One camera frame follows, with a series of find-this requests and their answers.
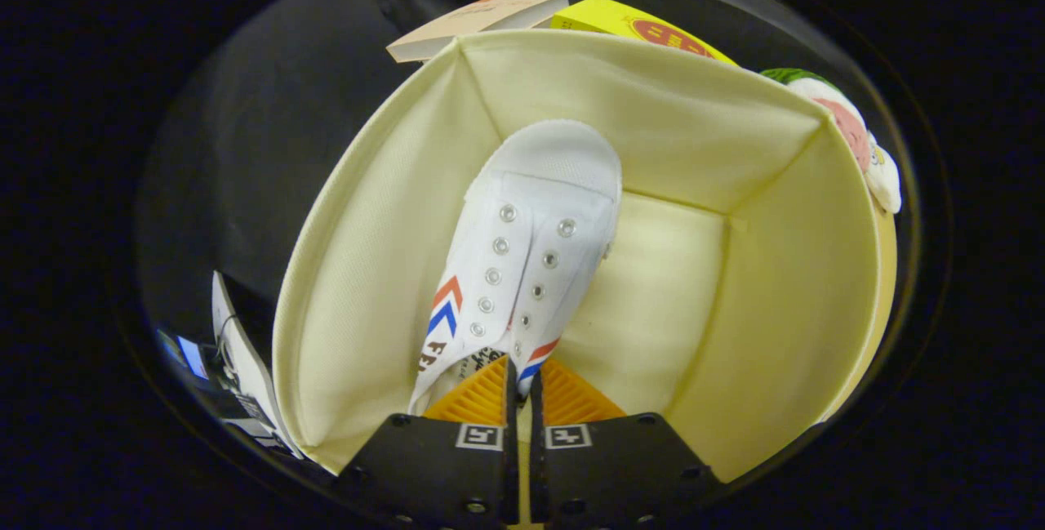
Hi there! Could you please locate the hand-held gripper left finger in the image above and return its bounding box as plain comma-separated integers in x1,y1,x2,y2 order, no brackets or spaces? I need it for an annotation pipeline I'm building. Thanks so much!
335,354,522,528

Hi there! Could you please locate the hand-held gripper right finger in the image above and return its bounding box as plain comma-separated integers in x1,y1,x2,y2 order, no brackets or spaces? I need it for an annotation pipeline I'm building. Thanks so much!
529,357,724,528

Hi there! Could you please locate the cream fabric storage box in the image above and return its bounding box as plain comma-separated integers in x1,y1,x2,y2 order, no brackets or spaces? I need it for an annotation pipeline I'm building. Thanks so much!
272,28,900,484

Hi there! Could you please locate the white shoe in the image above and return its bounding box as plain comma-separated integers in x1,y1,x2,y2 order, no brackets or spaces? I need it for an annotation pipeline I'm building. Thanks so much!
408,119,624,417

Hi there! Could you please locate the white flat device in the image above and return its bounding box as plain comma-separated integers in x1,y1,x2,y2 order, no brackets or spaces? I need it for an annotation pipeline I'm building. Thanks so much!
211,271,304,460

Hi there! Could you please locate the small lit screen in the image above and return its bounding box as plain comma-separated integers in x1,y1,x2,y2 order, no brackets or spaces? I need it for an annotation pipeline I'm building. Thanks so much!
175,336,210,381

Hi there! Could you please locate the small white plush toy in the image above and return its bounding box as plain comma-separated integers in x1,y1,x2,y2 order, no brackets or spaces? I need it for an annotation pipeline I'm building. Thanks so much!
863,133,904,216

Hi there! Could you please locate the watermelon slice plush toy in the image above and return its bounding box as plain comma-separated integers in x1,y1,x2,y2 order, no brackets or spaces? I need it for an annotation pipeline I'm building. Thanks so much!
759,67,874,176

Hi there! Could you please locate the yellow book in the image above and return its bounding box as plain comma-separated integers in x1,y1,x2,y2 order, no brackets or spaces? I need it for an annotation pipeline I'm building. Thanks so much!
551,0,739,66

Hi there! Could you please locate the beige book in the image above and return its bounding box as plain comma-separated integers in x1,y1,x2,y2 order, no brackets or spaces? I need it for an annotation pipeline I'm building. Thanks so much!
386,0,571,65

